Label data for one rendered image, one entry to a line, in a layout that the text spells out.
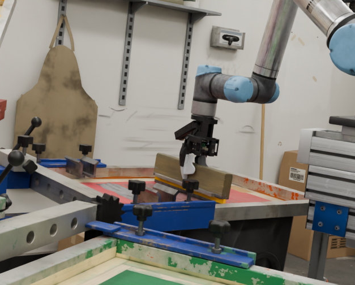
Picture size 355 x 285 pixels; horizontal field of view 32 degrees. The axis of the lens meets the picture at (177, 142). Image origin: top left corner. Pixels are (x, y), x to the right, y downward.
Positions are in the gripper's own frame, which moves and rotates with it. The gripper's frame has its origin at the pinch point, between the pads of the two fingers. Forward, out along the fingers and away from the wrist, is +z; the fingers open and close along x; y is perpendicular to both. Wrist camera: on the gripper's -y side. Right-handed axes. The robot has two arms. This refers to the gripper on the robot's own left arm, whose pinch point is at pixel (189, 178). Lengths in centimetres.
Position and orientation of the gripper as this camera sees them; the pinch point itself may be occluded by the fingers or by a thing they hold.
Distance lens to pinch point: 193.8
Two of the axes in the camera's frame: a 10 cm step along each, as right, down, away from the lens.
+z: -1.3, 9.8, 1.3
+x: 8.0, 0.2, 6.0
